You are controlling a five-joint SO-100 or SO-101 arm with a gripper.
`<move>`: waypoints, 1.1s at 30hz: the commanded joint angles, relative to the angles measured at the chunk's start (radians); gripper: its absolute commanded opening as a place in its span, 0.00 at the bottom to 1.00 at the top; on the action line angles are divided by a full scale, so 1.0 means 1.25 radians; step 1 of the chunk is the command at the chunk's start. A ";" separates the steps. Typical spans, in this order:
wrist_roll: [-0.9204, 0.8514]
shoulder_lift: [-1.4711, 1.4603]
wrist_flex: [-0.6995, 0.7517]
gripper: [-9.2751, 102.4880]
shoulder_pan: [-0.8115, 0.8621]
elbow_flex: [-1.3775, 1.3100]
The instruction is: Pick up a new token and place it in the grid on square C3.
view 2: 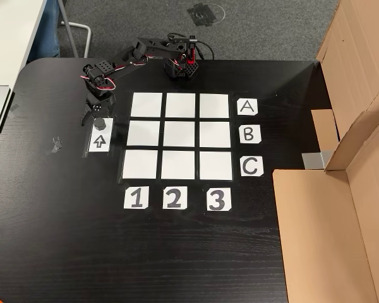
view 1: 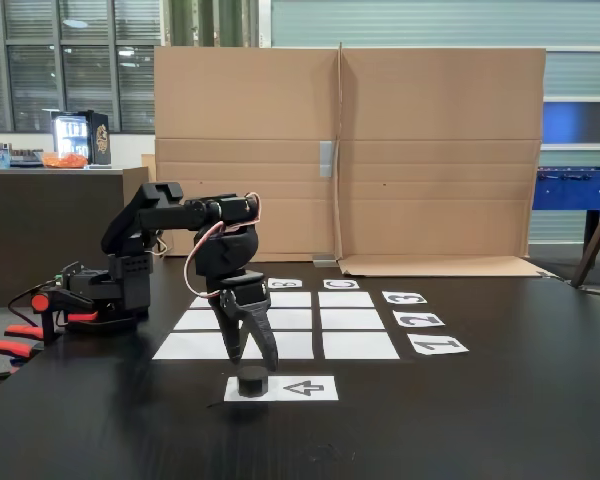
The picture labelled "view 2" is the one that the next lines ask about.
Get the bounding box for white paper grid square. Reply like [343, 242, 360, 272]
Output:
[131, 92, 163, 117]
[127, 121, 161, 147]
[199, 151, 234, 181]
[199, 121, 232, 148]
[199, 93, 230, 119]
[122, 150, 159, 179]
[163, 121, 196, 148]
[160, 150, 196, 180]
[165, 93, 196, 118]

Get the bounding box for white arrow paper sheet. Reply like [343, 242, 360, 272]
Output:
[88, 118, 114, 153]

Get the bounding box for person's leg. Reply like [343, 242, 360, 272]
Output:
[27, 0, 61, 59]

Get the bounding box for paper sheet number 1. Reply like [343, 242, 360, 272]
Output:
[123, 186, 149, 210]

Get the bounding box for black red bar clamp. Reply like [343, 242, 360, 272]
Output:
[185, 35, 199, 64]

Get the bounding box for white table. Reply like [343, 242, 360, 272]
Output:
[0, 0, 48, 88]

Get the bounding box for paper sheet number 2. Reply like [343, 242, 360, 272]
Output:
[162, 186, 188, 210]

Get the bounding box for black floor tape patch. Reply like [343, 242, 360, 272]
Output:
[186, 2, 220, 28]

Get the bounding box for paper sheet letter A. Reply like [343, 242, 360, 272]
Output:
[237, 98, 259, 116]

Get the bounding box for paper sheet number 3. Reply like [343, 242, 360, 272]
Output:
[207, 187, 232, 212]

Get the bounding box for paper sheet letter B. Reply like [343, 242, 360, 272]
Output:
[239, 124, 262, 145]

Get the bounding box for paper sheet letter C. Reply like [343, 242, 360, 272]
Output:
[239, 156, 265, 177]

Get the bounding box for grey tape strip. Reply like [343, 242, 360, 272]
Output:
[302, 150, 334, 170]

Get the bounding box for large brown cardboard sheet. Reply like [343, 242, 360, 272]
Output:
[311, 0, 379, 152]
[272, 85, 379, 303]

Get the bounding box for grey metal chair frame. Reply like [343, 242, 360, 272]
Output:
[57, 0, 92, 59]

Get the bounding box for black power cable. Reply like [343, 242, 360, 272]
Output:
[195, 39, 215, 61]

